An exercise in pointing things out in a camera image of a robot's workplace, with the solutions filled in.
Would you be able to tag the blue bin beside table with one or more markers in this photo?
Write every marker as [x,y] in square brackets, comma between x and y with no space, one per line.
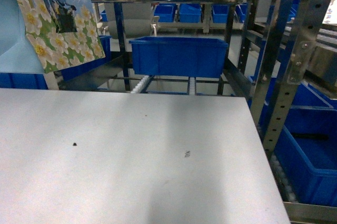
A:
[306,150]

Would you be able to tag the blue bin right of post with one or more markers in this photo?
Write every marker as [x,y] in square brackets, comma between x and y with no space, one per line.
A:
[178,56]

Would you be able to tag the steel rack post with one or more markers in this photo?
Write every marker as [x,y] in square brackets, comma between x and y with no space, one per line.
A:
[300,46]

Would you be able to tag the flower gift bag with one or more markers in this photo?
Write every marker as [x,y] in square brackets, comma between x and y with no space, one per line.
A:
[44,36]

